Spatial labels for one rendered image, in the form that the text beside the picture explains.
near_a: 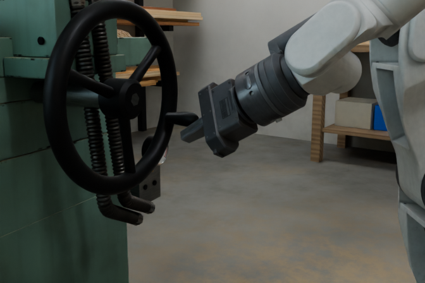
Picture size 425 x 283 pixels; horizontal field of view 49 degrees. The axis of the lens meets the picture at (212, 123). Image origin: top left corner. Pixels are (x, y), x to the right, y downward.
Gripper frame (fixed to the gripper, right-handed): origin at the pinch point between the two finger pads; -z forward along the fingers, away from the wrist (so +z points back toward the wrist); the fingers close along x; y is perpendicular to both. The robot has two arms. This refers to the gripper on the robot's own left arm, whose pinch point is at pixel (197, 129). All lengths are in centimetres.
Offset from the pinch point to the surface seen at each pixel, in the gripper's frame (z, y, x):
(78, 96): -9.7, 15.8, 5.1
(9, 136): -22.1, 19.7, 2.7
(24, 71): -12.9, 23.1, 8.4
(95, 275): -37.9, -9.3, -12.7
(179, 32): -182, -238, 285
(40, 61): -9.0, 22.9, 7.9
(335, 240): -44, -148, 14
